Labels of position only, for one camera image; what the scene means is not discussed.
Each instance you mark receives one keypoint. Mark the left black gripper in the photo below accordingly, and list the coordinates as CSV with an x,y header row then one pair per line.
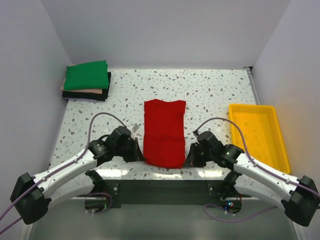
x,y
136,154

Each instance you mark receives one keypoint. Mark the green folded t shirt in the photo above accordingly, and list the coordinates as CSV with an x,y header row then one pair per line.
x,y
89,75

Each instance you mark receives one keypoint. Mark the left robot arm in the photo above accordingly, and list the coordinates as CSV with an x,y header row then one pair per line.
x,y
33,196

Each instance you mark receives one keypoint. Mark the pink folded t shirt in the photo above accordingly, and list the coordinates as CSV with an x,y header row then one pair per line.
x,y
89,91

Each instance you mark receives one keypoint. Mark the yellow plastic tray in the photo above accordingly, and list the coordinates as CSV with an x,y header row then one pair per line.
x,y
262,133

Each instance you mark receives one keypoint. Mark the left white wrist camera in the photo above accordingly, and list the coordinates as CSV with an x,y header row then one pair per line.
x,y
134,128

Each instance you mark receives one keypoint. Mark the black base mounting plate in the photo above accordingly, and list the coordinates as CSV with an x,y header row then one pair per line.
x,y
163,192

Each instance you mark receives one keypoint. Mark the aluminium frame rail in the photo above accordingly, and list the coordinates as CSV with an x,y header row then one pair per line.
x,y
208,93

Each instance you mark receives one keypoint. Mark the red t shirt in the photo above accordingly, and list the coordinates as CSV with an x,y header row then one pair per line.
x,y
164,141

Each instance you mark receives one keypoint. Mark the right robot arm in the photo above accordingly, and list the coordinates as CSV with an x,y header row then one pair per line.
x,y
297,197

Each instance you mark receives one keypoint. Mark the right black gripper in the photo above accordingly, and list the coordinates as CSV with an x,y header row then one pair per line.
x,y
190,159

